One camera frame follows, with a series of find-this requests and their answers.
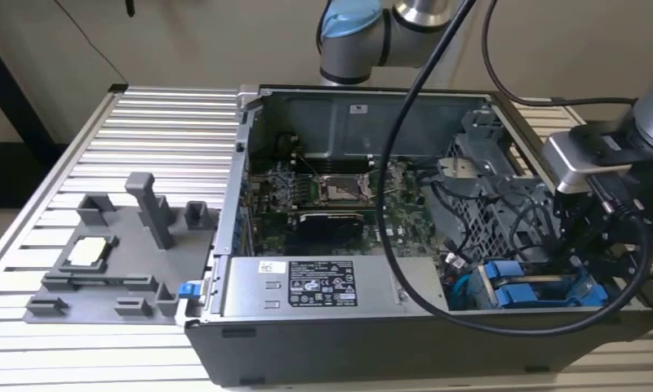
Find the hard disk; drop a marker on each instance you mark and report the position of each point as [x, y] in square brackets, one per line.
[544, 292]

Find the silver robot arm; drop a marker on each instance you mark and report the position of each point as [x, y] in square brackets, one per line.
[353, 53]

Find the metal disk bay cage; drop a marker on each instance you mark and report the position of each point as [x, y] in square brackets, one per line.
[489, 212]

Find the black RAM slot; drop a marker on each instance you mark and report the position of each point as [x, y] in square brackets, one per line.
[337, 170]
[337, 158]
[337, 166]
[337, 162]

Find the green motherboard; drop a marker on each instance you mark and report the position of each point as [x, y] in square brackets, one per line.
[402, 228]

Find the CPU socket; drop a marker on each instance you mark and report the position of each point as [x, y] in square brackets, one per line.
[341, 188]

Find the black graphics card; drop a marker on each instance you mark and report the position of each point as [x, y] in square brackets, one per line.
[329, 226]

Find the grey PC case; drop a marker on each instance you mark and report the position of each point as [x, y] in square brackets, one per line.
[358, 351]

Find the grey power supply unit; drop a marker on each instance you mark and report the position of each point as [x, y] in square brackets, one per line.
[250, 286]

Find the blue case latch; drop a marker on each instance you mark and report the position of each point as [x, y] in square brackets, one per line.
[187, 290]

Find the grey parts rack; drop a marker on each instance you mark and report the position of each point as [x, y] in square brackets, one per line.
[141, 261]

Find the silver CPU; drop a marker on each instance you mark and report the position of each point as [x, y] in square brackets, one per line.
[89, 251]

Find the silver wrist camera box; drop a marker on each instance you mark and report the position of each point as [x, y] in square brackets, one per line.
[577, 159]

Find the black furniture frame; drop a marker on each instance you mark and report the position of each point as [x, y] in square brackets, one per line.
[10, 122]

